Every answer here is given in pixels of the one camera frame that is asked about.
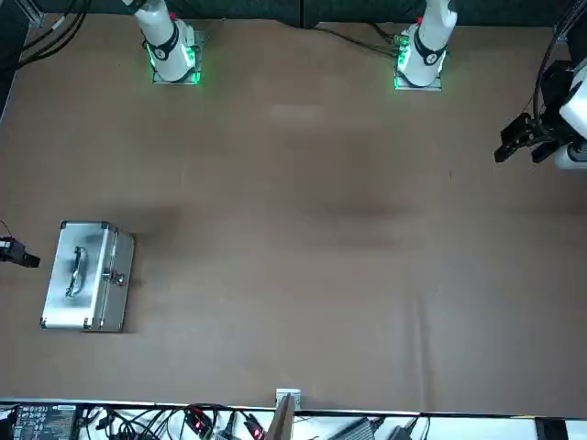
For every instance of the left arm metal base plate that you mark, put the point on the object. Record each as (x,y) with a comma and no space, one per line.
(435,84)

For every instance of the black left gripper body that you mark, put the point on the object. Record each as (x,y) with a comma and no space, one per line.
(550,130)

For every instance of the aluminium medical kit case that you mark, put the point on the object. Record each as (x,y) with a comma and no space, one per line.
(82,275)

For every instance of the grey finned power adapter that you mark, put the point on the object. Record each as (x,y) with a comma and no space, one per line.
(357,431)

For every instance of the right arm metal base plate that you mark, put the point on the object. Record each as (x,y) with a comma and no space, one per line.
(200,55)

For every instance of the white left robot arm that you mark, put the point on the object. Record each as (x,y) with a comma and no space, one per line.
(431,27)

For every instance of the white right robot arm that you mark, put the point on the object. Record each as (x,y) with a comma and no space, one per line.
(160,27)

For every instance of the black labelled power adapter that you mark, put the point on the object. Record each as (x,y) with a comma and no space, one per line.
(41,421)

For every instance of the black box device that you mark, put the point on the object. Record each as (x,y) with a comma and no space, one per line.
(550,431)

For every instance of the aluminium camera post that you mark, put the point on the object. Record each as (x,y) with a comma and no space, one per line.
(284,417)

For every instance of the black device with red light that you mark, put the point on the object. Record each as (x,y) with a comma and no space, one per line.
(199,419)
(256,431)

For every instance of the small black power adapter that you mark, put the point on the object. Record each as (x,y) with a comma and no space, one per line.
(408,433)

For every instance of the black side camera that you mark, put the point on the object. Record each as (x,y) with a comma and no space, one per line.
(18,252)

